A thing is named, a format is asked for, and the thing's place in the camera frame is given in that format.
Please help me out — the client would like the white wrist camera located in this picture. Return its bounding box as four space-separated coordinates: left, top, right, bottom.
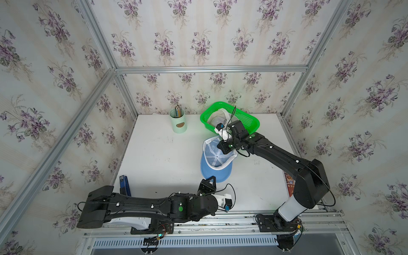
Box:
215 194 233 212
215 123 232 141

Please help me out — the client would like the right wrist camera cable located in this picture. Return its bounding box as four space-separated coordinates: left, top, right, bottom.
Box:
227 105 238 125

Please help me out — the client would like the aluminium mounting rail frame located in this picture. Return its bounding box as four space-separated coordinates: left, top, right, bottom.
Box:
76 210 360 255

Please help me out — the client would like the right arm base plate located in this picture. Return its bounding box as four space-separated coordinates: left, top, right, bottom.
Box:
255 214 301 233

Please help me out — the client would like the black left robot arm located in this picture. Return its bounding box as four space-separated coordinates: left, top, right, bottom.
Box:
76 176 218 229

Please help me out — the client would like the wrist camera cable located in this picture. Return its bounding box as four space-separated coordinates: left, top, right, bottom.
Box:
215 183 237 211
227 105 238 125

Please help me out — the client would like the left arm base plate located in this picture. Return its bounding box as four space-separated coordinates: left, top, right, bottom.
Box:
130 220 174 235

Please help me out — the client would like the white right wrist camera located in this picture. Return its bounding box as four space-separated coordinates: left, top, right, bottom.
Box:
215 123 232 141

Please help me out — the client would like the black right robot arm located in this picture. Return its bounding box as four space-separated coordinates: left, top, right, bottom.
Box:
215 120 330 230

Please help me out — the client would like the beige baseball cap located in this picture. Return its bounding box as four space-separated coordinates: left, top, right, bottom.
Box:
207 108 238 127

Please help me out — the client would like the mint green pencil cup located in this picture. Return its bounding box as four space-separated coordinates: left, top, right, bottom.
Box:
169 108 188 134

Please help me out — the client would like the blue stapler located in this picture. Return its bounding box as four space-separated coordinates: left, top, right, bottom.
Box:
120 175 131 197

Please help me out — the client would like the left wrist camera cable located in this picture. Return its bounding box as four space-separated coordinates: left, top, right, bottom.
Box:
215 183 237 211

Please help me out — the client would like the light blue baseball cap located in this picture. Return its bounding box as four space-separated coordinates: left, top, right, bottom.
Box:
200 137 238 183

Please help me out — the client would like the red patterned card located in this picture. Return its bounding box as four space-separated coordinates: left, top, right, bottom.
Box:
284 172 295 197

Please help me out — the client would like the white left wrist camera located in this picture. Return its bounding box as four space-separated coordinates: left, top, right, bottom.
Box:
215 194 233 212

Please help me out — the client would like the bundle of coloured pencils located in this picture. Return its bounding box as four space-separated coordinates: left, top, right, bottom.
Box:
175 105 182 118

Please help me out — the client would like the green plastic basket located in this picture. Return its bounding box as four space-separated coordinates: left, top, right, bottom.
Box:
200 102 260 134

